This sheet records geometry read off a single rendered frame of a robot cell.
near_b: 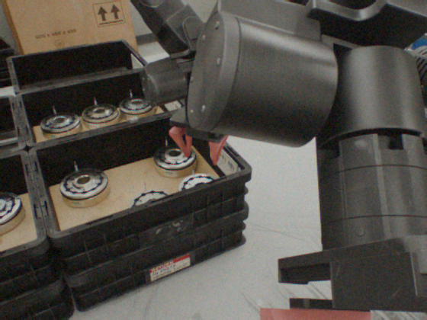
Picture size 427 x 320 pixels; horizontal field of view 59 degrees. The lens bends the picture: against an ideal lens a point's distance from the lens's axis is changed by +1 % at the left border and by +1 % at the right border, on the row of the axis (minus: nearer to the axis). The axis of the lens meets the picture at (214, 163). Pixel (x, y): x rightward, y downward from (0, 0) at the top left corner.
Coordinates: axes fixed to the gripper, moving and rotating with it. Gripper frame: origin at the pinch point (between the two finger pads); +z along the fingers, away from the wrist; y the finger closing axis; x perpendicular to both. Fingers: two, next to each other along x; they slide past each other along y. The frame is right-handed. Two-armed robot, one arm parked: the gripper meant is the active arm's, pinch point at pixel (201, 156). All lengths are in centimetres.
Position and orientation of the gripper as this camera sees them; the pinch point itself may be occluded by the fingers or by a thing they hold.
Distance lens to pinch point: 76.7
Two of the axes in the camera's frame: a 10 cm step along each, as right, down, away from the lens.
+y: 9.1, 2.4, -3.4
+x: 4.2, -5.4, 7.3
